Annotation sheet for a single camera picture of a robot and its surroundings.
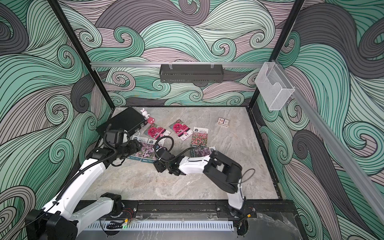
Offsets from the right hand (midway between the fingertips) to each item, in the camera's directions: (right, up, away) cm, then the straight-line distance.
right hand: (157, 161), depth 86 cm
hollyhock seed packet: (-4, +16, +17) cm, 24 cm away
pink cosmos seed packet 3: (+27, +4, +8) cm, 28 cm away
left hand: (-9, +11, -6) cm, 16 cm away
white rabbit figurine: (-13, +29, +21) cm, 38 cm away
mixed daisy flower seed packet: (+26, +13, +15) cm, 33 cm away
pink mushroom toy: (-10, +24, +24) cm, 35 cm away
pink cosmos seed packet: (-6, +2, +6) cm, 9 cm away
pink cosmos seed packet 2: (-13, +2, +6) cm, 14 cm away
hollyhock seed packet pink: (+15, +16, +18) cm, 28 cm away
